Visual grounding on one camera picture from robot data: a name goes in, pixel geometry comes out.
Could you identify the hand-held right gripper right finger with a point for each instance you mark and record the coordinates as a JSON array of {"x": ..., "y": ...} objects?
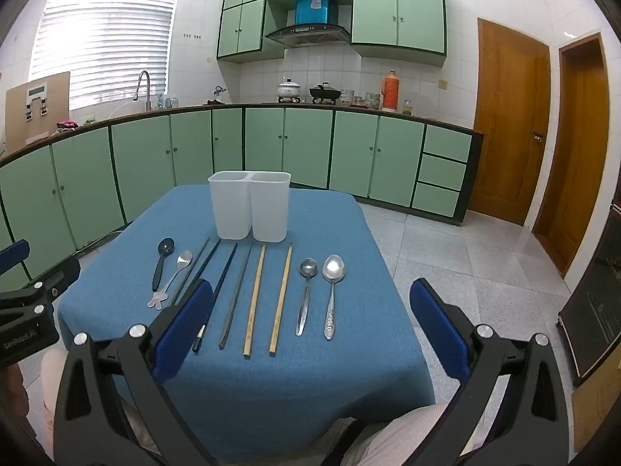
[{"x": 439, "y": 323}]

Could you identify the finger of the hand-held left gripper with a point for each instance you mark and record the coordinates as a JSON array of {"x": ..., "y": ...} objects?
[
  {"x": 14, "y": 253},
  {"x": 53, "y": 276}
]

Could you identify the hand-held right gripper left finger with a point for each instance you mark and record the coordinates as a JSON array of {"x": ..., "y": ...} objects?
[{"x": 187, "y": 330}]

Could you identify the grey chopstick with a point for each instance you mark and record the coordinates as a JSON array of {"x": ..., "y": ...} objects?
[{"x": 237, "y": 296}]

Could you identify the white plastic spoon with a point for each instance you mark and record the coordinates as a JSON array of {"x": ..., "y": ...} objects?
[{"x": 185, "y": 258}]

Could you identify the wooden chopstick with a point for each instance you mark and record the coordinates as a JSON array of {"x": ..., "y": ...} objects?
[
  {"x": 282, "y": 301},
  {"x": 255, "y": 301}
]

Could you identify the black spoon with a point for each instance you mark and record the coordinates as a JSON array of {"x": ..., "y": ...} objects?
[{"x": 166, "y": 246}]

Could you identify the large steel spoon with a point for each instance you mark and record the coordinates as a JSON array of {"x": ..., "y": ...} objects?
[{"x": 334, "y": 268}]

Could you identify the small steel spoon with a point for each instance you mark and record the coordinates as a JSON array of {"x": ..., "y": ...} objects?
[{"x": 307, "y": 267}]

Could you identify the white divided utensil holder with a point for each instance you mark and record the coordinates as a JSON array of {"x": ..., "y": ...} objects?
[{"x": 269, "y": 208}]

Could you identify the person's left leg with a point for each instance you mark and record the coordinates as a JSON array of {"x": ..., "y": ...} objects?
[{"x": 51, "y": 388}]

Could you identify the person's leg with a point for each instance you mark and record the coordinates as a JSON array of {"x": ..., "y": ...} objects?
[
  {"x": 398, "y": 439},
  {"x": 51, "y": 388}
]

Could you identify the person's right leg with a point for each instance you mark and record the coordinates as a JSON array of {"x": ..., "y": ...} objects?
[{"x": 398, "y": 439}]

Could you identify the blue tablecloth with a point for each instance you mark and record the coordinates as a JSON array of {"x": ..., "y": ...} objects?
[{"x": 339, "y": 233}]

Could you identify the brown cardboard board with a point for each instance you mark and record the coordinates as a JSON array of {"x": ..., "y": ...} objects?
[{"x": 53, "y": 121}]

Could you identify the red cloth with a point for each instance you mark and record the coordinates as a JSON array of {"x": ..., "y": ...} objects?
[{"x": 65, "y": 125}]

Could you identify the black case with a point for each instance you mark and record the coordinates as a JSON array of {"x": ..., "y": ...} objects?
[{"x": 596, "y": 310}]

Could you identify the cardboard box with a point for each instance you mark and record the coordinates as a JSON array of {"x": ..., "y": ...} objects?
[{"x": 594, "y": 412}]

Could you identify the steel kitchen faucet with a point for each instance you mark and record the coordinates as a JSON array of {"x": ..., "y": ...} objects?
[{"x": 148, "y": 97}]

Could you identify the wooden door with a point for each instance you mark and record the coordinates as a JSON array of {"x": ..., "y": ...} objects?
[
  {"x": 509, "y": 131},
  {"x": 577, "y": 155}
]

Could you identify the bottles beside sink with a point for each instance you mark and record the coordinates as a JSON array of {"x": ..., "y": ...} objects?
[{"x": 165, "y": 103}]

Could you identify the glass jar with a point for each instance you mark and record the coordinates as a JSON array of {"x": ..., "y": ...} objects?
[{"x": 407, "y": 107}]

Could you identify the green base cabinets with counter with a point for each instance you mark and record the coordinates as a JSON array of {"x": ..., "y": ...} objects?
[{"x": 305, "y": 145}]

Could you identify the patterned cup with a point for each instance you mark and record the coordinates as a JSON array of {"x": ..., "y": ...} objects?
[{"x": 372, "y": 100}]

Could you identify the orange thermos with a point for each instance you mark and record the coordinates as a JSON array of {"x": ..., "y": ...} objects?
[{"x": 389, "y": 94}]

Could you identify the white window blind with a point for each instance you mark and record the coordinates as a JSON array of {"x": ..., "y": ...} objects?
[{"x": 106, "y": 34}]

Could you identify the stack of bowls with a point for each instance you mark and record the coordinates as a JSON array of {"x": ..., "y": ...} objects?
[{"x": 347, "y": 97}]

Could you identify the black wok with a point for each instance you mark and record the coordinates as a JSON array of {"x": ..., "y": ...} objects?
[{"x": 325, "y": 91}]

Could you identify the white cooking pot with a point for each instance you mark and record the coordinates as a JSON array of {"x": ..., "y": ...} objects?
[{"x": 289, "y": 90}]

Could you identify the black range hood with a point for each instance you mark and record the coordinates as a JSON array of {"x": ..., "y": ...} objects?
[{"x": 308, "y": 35}]

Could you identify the blue box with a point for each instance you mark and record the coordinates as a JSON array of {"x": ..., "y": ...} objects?
[{"x": 315, "y": 10}]

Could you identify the green wall cabinet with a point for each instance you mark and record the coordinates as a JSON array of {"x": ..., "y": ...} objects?
[
  {"x": 242, "y": 24},
  {"x": 398, "y": 14}
]

